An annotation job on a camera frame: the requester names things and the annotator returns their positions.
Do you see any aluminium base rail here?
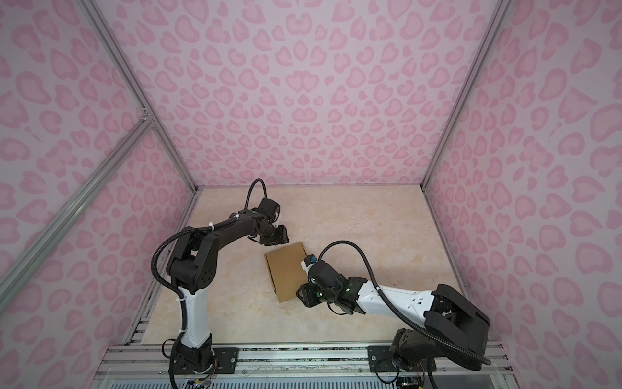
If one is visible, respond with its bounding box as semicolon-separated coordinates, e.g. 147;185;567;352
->
91;319;518;388

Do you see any back left aluminium post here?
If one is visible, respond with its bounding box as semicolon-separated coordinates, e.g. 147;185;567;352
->
75;0;199;194

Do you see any back right aluminium post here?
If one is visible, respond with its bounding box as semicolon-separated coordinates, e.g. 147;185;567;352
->
420;0;516;193

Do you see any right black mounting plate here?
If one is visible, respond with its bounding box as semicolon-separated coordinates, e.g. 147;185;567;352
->
367;345;429;373

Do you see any brown cardboard box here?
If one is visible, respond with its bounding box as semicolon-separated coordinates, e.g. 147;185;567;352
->
265;242;307;303

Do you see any left aluminium frame strut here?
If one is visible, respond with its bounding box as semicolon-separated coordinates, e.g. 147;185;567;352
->
1;115;153;312

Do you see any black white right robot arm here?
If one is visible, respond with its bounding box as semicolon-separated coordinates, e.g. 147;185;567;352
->
296;255;492;371

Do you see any aluminium post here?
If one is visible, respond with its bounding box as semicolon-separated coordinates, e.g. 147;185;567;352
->
75;0;199;194
420;0;516;193

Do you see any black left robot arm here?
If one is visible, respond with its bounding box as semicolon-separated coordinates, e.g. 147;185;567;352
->
164;197;289;375

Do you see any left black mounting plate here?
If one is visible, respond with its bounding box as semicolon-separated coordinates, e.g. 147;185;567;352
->
169;346;240;375

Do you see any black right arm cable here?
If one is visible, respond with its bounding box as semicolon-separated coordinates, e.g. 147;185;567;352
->
317;240;492;366

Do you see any black mounting plate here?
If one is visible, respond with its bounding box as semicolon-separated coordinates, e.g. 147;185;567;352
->
169;346;240;375
367;345;429;373

